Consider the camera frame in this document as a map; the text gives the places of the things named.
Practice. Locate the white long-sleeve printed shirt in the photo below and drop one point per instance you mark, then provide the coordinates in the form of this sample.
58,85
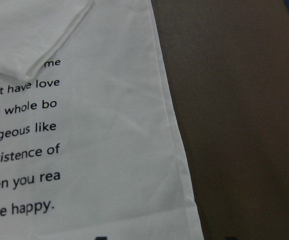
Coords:
90,147

